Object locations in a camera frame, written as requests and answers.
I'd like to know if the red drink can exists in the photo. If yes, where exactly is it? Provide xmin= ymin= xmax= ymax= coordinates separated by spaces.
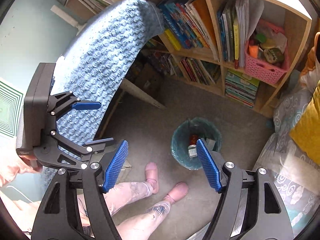
xmin=188 ymin=134 xmax=199 ymax=150

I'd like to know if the white cosmetics box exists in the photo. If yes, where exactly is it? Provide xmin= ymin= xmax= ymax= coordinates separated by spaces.
xmin=188 ymin=147 xmax=197 ymax=158

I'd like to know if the person right leg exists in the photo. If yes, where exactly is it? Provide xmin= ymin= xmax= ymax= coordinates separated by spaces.
xmin=117 ymin=182 xmax=189 ymax=239

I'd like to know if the patterned grey teal bedding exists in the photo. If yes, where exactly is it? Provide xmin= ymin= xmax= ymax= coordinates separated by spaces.
xmin=254 ymin=70 xmax=319 ymax=236

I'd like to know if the person leg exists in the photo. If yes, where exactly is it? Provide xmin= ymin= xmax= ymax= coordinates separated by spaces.
xmin=117 ymin=182 xmax=189 ymax=239
xmin=75 ymin=161 xmax=160 ymax=230

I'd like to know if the person left leg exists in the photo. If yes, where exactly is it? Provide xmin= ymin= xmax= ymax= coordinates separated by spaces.
xmin=75 ymin=161 xmax=160 ymax=230

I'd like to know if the wooden bookshelf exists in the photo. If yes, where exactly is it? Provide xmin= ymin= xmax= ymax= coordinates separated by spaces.
xmin=42 ymin=0 xmax=313 ymax=119

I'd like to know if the mustard yellow pillow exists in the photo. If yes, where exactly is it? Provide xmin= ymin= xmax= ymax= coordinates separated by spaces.
xmin=290 ymin=83 xmax=320 ymax=165

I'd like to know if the left hand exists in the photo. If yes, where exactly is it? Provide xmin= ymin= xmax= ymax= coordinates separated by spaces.
xmin=1 ymin=153 xmax=43 ymax=187

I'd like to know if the teal waste bin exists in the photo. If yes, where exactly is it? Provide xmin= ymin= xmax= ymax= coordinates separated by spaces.
xmin=171 ymin=117 xmax=222 ymax=170

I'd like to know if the blue knitted bed blanket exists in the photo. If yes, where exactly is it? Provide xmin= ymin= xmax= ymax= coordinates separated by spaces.
xmin=51 ymin=0 xmax=164 ymax=145

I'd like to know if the pink plastic basket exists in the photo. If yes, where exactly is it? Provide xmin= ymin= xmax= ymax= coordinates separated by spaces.
xmin=245 ymin=19 xmax=290 ymax=85

